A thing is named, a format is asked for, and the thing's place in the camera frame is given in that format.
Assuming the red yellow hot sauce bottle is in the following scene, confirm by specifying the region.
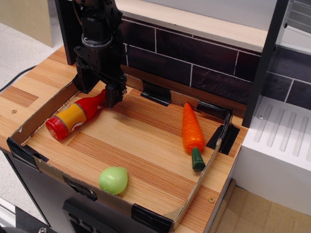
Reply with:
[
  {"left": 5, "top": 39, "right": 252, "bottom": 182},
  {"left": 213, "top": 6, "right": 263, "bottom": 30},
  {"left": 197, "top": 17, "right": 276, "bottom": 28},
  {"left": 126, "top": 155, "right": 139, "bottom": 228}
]
[{"left": 46, "top": 89, "right": 105, "bottom": 140}]

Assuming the black cable on floor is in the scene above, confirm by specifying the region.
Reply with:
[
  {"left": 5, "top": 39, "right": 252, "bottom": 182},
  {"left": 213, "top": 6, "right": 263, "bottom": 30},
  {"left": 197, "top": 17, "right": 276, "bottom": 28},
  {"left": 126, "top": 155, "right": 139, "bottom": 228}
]
[{"left": 0, "top": 66, "right": 37, "bottom": 92}]

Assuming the green toy pear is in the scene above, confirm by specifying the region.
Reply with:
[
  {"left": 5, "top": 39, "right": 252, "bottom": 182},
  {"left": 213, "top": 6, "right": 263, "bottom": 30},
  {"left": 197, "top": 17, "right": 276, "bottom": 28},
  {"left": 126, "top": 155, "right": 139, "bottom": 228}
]
[{"left": 99, "top": 167, "right": 128, "bottom": 195}]

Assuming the white toy sink drainboard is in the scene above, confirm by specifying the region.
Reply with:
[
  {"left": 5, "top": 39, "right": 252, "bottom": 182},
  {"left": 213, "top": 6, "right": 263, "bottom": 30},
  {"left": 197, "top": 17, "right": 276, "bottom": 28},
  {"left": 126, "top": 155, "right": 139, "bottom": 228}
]
[{"left": 233, "top": 97, "right": 311, "bottom": 215}]

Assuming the orange toy carrot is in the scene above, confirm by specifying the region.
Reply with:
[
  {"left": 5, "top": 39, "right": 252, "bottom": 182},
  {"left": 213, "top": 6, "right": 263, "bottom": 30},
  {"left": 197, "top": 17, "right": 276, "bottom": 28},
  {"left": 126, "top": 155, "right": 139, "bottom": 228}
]
[{"left": 182, "top": 102, "right": 206, "bottom": 172}]

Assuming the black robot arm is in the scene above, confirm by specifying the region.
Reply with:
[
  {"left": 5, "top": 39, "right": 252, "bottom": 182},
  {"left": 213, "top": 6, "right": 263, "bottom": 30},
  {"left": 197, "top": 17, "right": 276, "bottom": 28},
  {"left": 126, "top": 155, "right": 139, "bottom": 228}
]
[{"left": 72, "top": 0, "right": 128, "bottom": 108}]

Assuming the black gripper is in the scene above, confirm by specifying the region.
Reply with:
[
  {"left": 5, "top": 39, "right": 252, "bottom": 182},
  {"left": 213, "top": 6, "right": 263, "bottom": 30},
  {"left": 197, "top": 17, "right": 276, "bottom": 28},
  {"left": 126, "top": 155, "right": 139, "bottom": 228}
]
[{"left": 73, "top": 41, "right": 127, "bottom": 108}]

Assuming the cardboard fence with black tape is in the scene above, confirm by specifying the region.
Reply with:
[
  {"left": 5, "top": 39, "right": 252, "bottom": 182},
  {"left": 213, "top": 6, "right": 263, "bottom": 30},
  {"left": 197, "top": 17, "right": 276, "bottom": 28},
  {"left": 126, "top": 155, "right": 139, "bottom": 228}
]
[{"left": 6, "top": 60, "right": 241, "bottom": 233}]

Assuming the wooden shelf with black posts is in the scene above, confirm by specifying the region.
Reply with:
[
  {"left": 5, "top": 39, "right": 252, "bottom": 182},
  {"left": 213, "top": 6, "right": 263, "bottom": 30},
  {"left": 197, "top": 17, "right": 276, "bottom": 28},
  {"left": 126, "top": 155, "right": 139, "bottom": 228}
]
[{"left": 55, "top": 0, "right": 277, "bottom": 127}]

